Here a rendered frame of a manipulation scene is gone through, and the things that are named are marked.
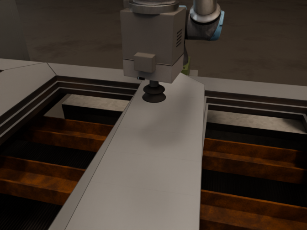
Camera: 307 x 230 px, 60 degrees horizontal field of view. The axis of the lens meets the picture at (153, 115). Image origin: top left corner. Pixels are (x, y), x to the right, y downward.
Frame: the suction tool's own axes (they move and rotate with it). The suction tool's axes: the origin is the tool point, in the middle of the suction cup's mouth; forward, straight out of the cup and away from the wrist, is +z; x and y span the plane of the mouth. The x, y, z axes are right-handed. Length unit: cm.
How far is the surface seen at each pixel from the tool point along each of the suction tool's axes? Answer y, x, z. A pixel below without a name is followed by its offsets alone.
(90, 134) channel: -29.0, 17.3, 28.2
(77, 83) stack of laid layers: -32.4, 19.5, 11.4
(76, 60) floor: -193, 223, 97
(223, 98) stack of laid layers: 9.9, 25.8, 11.5
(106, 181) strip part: -3.1, -13.4, 9.6
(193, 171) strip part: 9.6, -5.9, 9.6
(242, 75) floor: 6, 253, 97
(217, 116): 7, 44, 28
